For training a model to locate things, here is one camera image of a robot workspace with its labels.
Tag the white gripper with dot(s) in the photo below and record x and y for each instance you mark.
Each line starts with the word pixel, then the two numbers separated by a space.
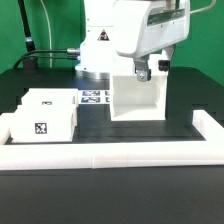
pixel 143 27

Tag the white drawer cabinet box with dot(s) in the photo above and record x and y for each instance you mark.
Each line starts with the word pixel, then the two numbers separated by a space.
pixel 132 100

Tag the white front drawer tray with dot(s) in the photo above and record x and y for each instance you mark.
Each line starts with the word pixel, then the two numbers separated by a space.
pixel 43 124

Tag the white drawer tray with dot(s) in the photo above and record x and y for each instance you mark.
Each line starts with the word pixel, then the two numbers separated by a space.
pixel 43 124
pixel 51 97

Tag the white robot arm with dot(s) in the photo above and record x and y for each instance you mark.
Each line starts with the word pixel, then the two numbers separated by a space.
pixel 97 55

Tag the white rear drawer tray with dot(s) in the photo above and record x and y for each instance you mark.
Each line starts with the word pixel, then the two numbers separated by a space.
pixel 51 97

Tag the white fiducial marker sheet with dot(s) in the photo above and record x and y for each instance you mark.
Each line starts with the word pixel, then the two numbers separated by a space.
pixel 94 96

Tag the black pole stand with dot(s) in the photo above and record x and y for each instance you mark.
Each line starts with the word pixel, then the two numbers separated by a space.
pixel 30 62

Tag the white foam border frame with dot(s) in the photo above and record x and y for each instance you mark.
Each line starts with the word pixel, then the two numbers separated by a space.
pixel 209 151

